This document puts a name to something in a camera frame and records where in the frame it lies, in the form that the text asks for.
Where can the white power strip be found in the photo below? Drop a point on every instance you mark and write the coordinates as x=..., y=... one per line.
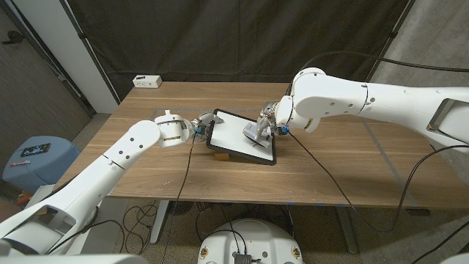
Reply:
x=146, y=81

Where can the small wooden block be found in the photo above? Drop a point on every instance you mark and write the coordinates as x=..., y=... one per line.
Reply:
x=221, y=157

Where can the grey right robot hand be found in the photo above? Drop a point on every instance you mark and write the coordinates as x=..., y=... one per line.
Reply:
x=265, y=121

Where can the white robot torso base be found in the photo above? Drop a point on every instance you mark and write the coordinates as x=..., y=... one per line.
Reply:
x=256, y=238

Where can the blue-grey stool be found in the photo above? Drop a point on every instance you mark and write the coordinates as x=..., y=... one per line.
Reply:
x=47, y=165

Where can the grey table leg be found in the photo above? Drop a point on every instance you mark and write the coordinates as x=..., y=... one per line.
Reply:
x=346, y=231

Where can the grey electronics box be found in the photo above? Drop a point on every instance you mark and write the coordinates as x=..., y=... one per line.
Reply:
x=242, y=258

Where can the black backdrop curtain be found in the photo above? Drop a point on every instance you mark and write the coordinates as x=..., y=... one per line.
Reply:
x=238, y=36

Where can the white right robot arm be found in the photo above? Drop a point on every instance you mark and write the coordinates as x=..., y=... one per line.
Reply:
x=366, y=99

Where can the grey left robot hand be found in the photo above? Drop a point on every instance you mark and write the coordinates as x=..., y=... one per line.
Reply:
x=203, y=122

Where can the grey whiteboard eraser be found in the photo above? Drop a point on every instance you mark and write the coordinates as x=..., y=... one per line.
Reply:
x=253, y=133

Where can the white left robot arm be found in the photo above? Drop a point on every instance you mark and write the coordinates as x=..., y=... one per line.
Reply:
x=91, y=172

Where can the black phone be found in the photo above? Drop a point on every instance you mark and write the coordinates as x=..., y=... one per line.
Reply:
x=35, y=149

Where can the black backdrop stand pole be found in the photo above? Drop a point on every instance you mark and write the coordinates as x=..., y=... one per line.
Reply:
x=88, y=47
x=392, y=34

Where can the black round floor object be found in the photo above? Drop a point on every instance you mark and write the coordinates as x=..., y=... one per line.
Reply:
x=181, y=208

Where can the small black-framed whiteboard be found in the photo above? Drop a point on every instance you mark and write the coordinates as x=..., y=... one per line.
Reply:
x=231, y=137

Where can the white table leg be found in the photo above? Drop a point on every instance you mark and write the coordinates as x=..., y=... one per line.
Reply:
x=159, y=223

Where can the red pen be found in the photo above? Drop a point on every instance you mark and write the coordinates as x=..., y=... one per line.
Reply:
x=19, y=163

